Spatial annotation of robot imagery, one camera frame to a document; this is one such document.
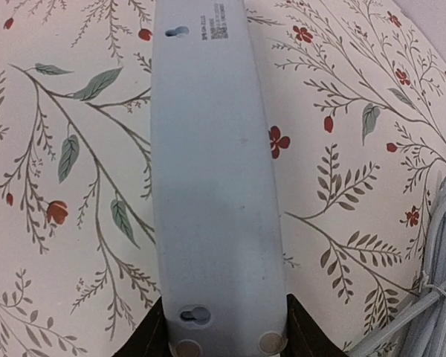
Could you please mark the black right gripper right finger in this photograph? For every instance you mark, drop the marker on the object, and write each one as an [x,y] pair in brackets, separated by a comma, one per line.
[305,337]

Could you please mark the floral patterned table mat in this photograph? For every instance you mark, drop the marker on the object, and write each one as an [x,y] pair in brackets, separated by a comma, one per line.
[354,94]

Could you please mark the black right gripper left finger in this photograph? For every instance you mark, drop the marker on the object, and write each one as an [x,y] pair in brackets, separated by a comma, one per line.
[150,339]

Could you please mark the light blue power strip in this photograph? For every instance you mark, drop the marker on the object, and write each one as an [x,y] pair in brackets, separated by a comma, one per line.
[215,207]

